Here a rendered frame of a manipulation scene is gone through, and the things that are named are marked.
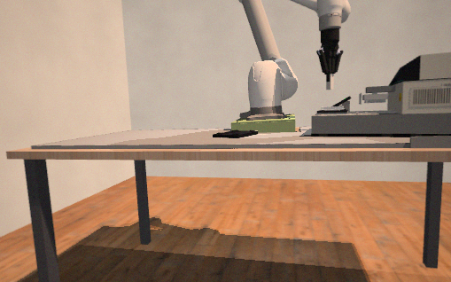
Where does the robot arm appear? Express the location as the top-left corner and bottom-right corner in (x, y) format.
(238, 0), (350, 121)

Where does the black rectangular frame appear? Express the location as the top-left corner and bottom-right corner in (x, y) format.
(213, 130), (258, 138)

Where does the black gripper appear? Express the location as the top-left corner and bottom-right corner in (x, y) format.
(316, 28), (343, 90)

